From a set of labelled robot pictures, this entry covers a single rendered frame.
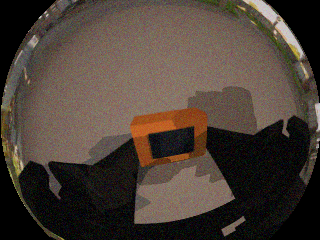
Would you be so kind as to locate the orange block with dark square face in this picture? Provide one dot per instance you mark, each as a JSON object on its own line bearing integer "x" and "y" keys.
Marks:
{"x": 164, "y": 137}

